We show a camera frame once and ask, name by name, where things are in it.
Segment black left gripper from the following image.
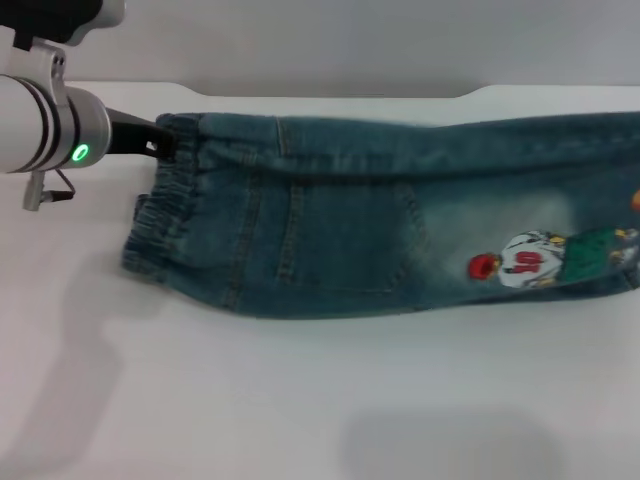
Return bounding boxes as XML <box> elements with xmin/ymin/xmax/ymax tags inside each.
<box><xmin>101</xmin><ymin>106</ymin><xmax>177</xmax><ymax>162</ymax></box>

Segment blue denim shorts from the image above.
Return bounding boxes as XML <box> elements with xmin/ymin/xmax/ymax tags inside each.
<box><xmin>121</xmin><ymin>110</ymin><xmax>640</xmax><ymax>317</ymax></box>

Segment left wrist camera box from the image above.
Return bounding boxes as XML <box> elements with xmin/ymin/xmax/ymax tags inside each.
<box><xmin>0</xmin><ymin>0</ymin><xmax>126</xmax><ymax>51</ymax></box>

